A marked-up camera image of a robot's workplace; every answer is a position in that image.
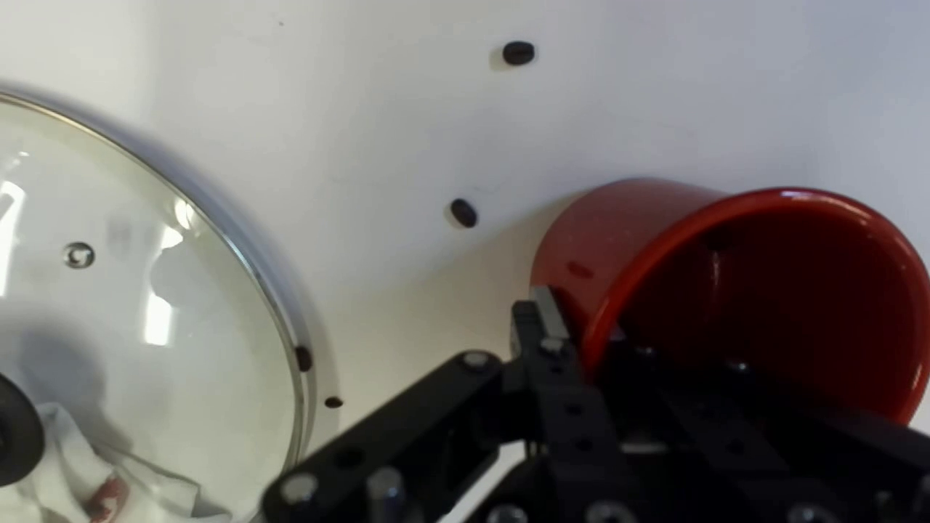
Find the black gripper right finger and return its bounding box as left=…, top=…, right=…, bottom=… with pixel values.
left=620, top=345, right=930, bottom=490

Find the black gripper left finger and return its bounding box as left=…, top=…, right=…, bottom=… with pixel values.
left=505, top=282, right=629, bottom=467

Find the red cup with handle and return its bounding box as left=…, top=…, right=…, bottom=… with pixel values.
left=527, top=173, right=930, bottom=430

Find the glass pot lid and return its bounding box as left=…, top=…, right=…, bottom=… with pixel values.
left=0, top=86, right=319, bottom=523

